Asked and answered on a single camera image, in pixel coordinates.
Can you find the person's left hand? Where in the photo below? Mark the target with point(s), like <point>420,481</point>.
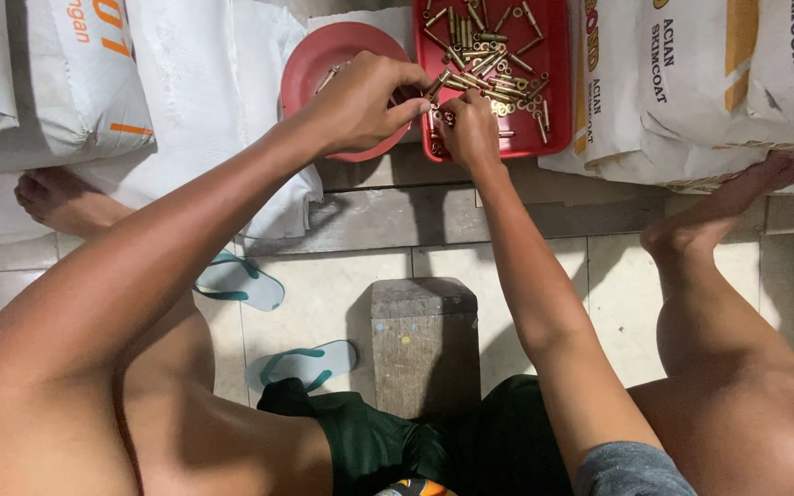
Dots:
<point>349,110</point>

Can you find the person's right hand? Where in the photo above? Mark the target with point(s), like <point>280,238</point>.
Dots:
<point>471,134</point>

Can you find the brass anchor bolt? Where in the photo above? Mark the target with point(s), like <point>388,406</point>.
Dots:
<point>436,84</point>

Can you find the assembled brass bolt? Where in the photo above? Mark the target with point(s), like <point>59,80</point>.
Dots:
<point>329,77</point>

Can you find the round red plastic plate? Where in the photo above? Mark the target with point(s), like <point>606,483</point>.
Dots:
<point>314,69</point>

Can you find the pile of brass bolts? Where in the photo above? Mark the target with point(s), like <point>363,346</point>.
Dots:
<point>490,65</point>

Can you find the red rectangular plastic tray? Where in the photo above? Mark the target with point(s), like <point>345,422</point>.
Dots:
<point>548,103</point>

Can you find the white sack with yellow stripe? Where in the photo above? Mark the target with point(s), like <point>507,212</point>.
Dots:
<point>604,103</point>

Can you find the plain white woven sack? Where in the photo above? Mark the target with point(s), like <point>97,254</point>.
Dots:
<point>211,89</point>

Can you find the white and teal flip-flop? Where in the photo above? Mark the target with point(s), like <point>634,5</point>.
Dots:
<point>245,281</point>
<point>307,364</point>

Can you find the grey wooden stool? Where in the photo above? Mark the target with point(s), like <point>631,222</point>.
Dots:
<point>424,344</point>

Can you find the white sack with stitched edge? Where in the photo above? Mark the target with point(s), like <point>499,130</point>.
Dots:
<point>714,165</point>

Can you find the large white cement sack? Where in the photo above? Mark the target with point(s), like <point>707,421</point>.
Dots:
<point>721,62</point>

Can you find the white sack with orange print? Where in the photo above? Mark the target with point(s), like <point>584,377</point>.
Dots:
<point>73,89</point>

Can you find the dark green shorts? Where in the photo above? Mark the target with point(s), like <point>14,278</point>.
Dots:
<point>383,441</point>

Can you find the person's right leg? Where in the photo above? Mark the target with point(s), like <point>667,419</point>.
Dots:
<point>728,358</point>

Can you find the person's leg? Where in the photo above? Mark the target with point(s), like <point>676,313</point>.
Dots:
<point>218,427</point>
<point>728,358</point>

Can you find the person's left leg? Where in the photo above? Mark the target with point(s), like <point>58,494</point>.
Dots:
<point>218,427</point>

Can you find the orange patterned cloth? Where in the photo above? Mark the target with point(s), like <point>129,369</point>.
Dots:
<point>416,488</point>

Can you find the grey shirt sleeve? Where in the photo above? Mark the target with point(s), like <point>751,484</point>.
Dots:
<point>631,472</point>

